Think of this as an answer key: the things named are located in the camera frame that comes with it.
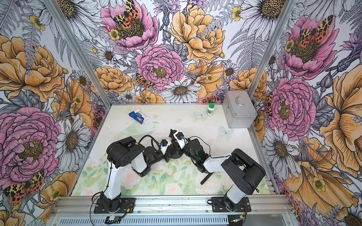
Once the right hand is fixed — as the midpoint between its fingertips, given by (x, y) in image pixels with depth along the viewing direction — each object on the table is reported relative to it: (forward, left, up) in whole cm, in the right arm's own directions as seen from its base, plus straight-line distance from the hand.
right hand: (174, 141), depth 87 cm
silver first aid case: (+23, -45, +2) cm, 51 cm away
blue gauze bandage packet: (+28, +28, -7) cm, 41 cm away
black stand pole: (-18, -18, -11) cm, 28 cm away
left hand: (0, 0, -10) cm, 10 cm away
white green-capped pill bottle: (+29, -27, -4) cm, 40 cm away
